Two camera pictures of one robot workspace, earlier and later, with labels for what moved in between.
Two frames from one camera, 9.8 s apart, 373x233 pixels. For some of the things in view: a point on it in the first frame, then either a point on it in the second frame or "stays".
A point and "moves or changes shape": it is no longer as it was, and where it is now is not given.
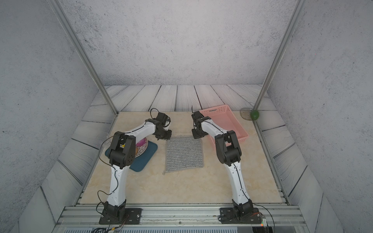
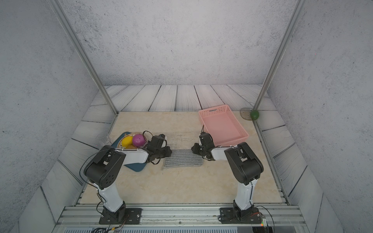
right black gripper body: x=197 y=134 to x=199 y=149
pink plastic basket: x=224 y=116 stays
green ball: x=254 y=114 stays
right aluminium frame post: x=274 y=66 stays
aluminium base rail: x=180 y=219 stays
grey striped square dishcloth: x=183 y=153 moves or changes shape
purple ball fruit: x=141 y=142 stays
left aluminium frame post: x=60 y=12 stays
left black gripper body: x=164 y=134 to x=162 y=153
